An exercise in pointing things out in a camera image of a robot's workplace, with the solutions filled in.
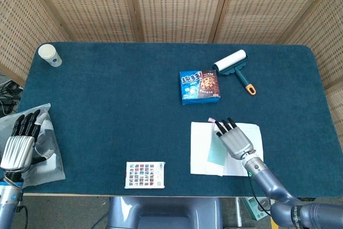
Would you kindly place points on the teal carton box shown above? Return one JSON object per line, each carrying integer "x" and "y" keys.
{"x": 256, "y": 210}

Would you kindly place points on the blue cookie box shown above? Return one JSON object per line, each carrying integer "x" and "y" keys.
{"x": 198, "y": 87}

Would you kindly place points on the woven folding screen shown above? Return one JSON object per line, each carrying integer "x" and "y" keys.
{"x": 174, "y": 3}

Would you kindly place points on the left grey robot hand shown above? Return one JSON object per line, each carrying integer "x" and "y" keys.
{"x": 17, "y": 151}

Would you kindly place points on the white postcard box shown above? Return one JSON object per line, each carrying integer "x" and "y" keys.
{"x": 144, "y": 175}

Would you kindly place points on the open lined notebook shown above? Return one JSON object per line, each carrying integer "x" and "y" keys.
{"x": 199, "y": 146}

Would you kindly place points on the metal table leg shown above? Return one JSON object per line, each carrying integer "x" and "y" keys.
{"x": 238, "y": 210}

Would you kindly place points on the teal lint roller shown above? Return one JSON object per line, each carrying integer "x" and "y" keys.
{"x": 230, "y": 61}

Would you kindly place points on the grey-blue robot torso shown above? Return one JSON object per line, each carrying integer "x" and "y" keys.
{"x": 160, "y": 213}

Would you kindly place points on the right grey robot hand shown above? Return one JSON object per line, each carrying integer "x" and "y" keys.
{"x": 237, "y": 141}

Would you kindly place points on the grey plastic bag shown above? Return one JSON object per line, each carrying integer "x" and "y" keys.
{"x": 51, "y": 170}

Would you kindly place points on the teal felt table cover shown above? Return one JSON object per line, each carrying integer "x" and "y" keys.
{"x": 107, "y": 105}

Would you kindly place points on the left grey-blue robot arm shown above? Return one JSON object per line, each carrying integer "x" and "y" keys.
{"x": 8, "y": 199}

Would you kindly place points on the teal and cream bookmark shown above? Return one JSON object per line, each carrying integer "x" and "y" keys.
{"x": 215, "y": 154}

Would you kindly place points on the paper cup with flower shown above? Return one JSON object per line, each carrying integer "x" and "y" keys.
{"x": 49, "y": 54}

